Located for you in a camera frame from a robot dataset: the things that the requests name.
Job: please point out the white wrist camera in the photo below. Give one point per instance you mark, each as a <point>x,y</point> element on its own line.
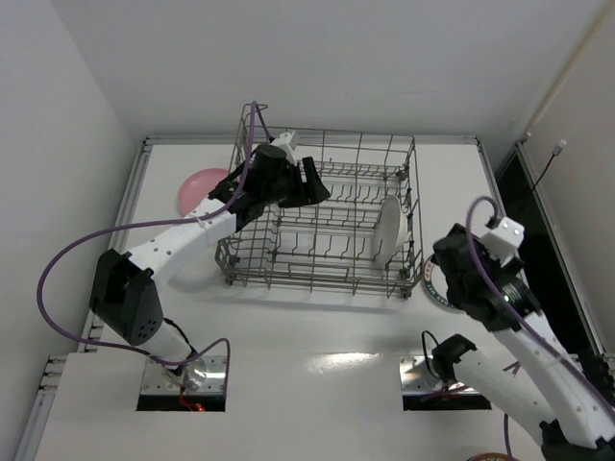
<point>288,142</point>
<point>504,240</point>

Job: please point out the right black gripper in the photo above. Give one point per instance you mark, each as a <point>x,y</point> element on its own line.
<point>455,268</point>

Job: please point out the pink plate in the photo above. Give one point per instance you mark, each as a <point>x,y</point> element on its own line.
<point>197,187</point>

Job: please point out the metal base plate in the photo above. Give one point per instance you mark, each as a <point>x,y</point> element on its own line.
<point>206,376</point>
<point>416,380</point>

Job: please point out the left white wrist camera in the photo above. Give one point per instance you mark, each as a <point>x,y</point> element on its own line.
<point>288,142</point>

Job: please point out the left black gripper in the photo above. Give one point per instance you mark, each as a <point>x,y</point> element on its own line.
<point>292,181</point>

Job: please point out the plain white plate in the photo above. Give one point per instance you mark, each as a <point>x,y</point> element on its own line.
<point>386,233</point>

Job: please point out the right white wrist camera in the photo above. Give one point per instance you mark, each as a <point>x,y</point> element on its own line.
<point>504,240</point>

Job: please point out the white plate with lettered rim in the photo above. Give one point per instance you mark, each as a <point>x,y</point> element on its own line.
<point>436,287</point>

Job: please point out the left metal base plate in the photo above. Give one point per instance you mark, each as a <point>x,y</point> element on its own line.
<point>206,376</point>

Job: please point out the grey wire dish rack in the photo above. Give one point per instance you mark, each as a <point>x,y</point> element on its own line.
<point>329,246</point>

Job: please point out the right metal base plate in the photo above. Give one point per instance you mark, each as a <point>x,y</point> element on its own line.
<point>416,380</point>

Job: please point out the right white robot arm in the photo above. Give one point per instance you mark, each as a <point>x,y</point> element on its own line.
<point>559,408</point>

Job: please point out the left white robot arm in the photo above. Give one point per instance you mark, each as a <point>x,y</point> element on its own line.
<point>125,291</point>

